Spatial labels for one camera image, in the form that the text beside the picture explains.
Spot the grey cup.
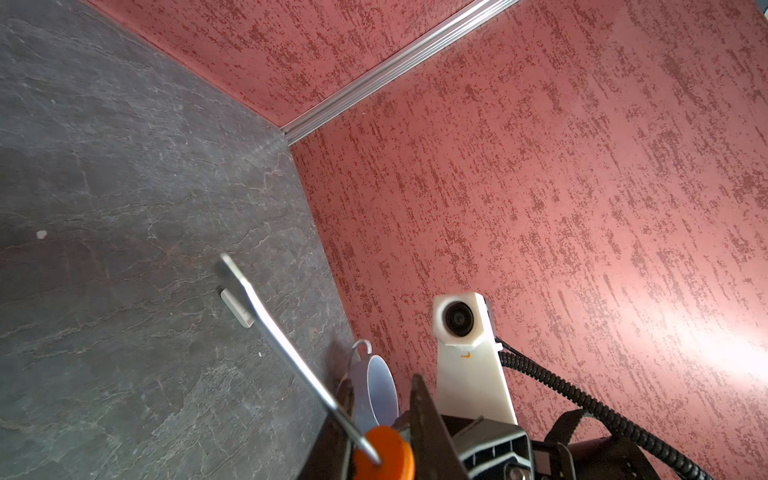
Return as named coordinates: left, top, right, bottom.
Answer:
left=345, top=339, right=400, bottom=433

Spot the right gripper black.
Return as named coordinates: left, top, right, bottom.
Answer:
left=440, top=410, right=659, bottom=479

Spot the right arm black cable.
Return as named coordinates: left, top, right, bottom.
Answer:
left=497, top=338, right=715, bottom=480

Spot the white battery cover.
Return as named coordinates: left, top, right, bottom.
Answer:
left=219, top=289, right=254, bottom=328

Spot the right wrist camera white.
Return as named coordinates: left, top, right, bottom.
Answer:
left=432, top=292, right=518, bottom=425

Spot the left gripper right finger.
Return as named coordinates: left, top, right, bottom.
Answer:
left=409, top=374, right=468, bottom=479

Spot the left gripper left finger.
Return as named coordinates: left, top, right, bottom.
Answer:
left=297, top=415, right=354, bottom=480

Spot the orange black screwdriver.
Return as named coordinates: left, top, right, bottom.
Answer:
left=217, top=252, right=416, bottom=480

